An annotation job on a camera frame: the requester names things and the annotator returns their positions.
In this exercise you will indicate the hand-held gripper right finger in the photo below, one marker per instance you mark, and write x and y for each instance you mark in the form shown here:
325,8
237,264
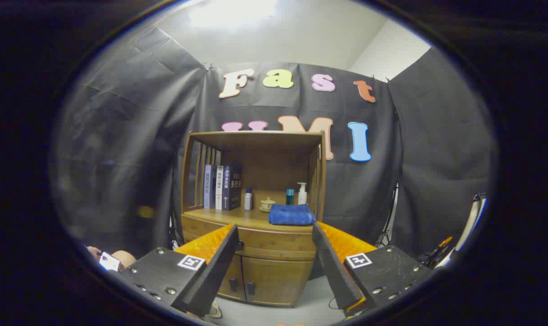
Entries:
333,271

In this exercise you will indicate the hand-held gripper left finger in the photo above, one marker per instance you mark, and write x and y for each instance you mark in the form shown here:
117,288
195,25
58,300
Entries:
215,271

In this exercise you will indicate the wooden drawer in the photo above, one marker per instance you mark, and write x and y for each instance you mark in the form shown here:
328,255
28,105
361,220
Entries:
278,244

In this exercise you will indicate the wooden cabinet door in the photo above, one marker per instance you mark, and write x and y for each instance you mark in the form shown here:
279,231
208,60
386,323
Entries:
234,280
274,280

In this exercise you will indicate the wooden countertop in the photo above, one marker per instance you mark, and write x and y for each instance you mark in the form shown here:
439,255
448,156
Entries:
247,217

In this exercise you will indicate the wooden cabinet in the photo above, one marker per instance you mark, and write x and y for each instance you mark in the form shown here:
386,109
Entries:
265,163

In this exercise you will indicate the person's shoe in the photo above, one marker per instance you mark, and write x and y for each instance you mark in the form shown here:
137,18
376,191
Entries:
215,310

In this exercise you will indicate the blue towel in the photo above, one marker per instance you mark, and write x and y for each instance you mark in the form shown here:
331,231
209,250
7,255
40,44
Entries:
291,215

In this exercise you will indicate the metal tripod stand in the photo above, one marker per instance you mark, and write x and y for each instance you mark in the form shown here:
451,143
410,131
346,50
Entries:
388,222

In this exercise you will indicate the white bottle with blue cap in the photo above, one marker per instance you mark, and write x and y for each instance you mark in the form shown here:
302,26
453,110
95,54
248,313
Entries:
248,201

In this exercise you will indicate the white pump bottle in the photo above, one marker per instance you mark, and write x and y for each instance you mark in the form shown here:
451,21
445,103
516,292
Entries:
302,197

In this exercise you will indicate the white book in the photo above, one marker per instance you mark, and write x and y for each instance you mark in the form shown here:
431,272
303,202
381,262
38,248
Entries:
219,188

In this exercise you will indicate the light grey-blue book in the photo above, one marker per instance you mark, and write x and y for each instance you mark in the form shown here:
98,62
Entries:
209,188

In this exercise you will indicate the beige lidded teacup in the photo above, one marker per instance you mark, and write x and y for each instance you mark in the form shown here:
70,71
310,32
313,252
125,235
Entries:
267,205

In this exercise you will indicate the dark navy book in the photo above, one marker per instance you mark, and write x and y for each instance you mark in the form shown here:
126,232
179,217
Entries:
232,188

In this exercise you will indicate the teal capped bottle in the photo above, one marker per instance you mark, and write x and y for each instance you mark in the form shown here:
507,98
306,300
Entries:
290,197

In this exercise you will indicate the person's leg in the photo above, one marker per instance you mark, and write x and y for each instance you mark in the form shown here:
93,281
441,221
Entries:
127,258

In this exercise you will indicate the black device with orange tip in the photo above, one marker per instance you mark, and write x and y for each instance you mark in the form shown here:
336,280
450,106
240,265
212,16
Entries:
437,254

